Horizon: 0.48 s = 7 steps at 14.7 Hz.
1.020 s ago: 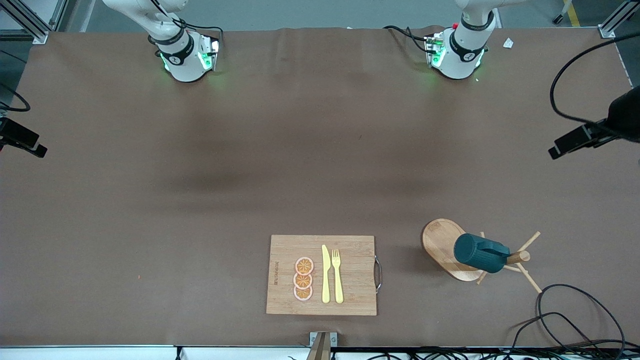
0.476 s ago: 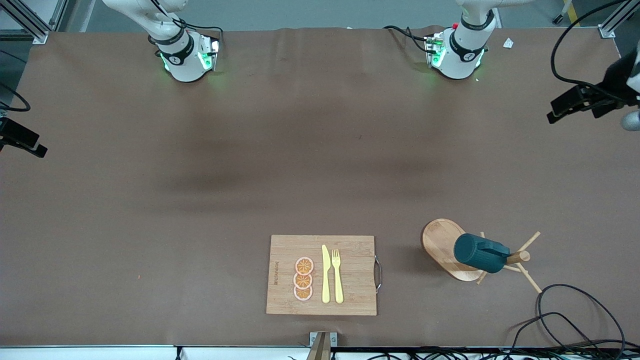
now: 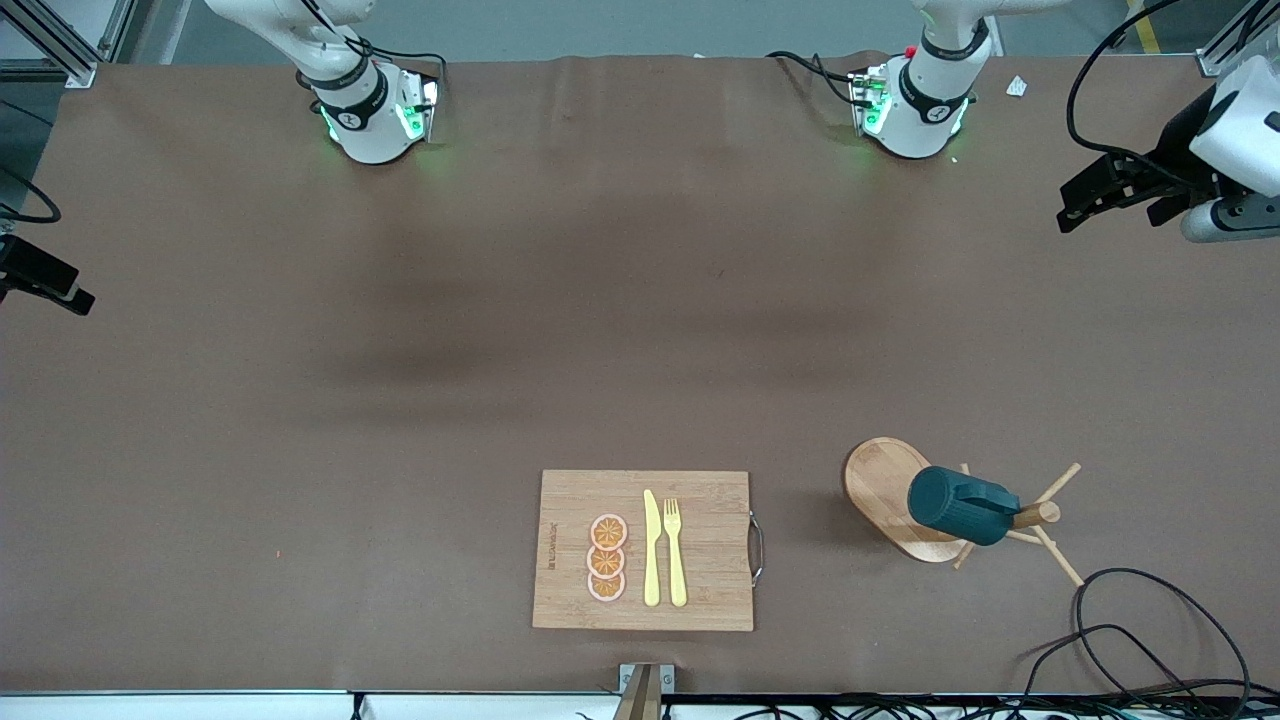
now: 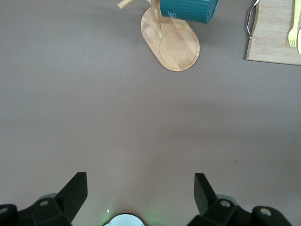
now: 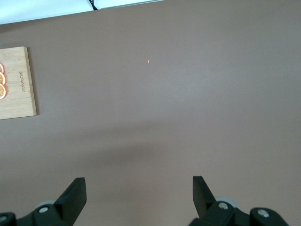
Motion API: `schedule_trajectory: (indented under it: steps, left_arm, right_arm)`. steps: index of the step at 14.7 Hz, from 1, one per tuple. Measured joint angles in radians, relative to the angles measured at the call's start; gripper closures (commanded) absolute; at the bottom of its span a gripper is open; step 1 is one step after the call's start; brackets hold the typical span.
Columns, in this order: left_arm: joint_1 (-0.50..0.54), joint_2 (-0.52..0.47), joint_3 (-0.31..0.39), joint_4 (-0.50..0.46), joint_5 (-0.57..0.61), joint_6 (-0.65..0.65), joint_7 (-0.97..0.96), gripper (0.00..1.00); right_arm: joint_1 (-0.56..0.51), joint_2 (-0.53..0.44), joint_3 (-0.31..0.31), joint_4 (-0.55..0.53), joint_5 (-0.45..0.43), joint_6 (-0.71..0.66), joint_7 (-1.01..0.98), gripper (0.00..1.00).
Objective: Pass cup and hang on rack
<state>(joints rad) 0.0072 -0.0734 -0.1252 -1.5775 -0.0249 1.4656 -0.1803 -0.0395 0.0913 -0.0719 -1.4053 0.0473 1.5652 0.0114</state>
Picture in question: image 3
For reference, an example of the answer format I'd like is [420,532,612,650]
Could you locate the brown table cover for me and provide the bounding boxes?
[0,52,1280,696]

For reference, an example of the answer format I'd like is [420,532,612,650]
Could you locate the black cable large loop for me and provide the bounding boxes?
[1073,567,1253,701]

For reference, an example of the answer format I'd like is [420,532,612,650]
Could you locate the black right base cable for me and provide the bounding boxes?
[345,38,448,106]

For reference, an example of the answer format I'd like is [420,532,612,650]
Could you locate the wooden cutting board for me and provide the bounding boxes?
[532,470,766,633]

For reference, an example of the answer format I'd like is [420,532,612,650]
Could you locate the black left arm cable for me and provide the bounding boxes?
[1066,0,1231,191]

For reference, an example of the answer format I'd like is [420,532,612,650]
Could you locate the aluminium frame strut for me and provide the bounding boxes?
[20,0,136,89]
[1197,0,1280,78]

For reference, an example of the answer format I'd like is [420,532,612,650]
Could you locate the dark green mug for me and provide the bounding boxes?
[907,466,1023,547]

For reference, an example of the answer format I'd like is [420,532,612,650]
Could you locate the wooden mug rack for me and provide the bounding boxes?
[843,437,1086,588]

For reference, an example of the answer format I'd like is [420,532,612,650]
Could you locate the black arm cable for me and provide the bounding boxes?
[1066,0,1231,191]
[0,165,62,224]

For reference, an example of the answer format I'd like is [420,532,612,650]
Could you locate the black left base cable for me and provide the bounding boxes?
[765,50,861,106]

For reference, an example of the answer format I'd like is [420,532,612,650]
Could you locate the yellow plastic fork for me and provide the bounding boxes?
[663,498,689,609]

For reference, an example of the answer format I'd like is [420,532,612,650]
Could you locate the black base cable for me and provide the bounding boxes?
[765,50,861,106]
[345,38,448,106]

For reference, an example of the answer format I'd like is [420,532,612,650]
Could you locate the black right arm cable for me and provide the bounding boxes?
[0,165,62,224]

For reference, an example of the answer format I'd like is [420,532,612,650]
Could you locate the metal bracket with post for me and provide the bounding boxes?
[612,662,676,720]

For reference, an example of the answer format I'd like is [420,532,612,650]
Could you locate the black cable small loop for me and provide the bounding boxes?
[1022,624,1211,701]

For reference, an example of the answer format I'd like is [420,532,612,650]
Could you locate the yellow plastic knife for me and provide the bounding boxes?
[643,489,662,608]

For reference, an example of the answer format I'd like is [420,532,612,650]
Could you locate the white table edge rail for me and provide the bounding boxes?
[0,690,1280,720]

